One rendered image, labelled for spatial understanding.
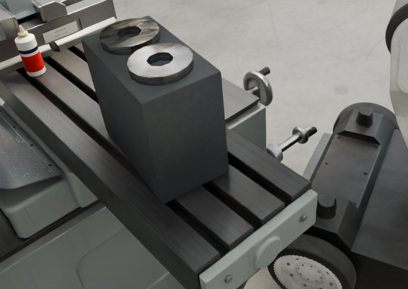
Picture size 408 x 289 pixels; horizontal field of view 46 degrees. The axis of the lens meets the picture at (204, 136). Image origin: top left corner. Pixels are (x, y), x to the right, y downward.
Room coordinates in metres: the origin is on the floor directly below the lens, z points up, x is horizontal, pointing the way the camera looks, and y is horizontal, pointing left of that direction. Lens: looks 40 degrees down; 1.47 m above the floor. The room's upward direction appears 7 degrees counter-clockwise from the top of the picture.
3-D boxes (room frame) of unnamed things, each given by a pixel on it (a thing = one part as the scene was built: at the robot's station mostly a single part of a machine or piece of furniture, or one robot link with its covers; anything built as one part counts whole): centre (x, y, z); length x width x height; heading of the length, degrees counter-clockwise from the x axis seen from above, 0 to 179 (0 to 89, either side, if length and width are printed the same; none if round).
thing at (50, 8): (1.08, 0.33, 1.03); 0.12 x 0.06 x 0.04; 34
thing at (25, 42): (0.92, 0.34, 0.99); 0.04 x 0.04 x 0.11
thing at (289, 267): (0.64, -0.21, 0.50); 0.20 x 0.05 x 0.20; 58
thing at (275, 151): (1.08, -0.25, 0.52); 0.22 x 0.06 x 0.06; 126
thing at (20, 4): (1.04, 0.38, 1.05); 0.06 x 0.05 x 0.06; 34
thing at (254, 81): (1.17, -0.15, 0.64); 0.16 x 0.12 x 0.12; 126
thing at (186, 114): (0.62, 0.07, 1.04); 0.22 x 0.12 x 0.20; 27
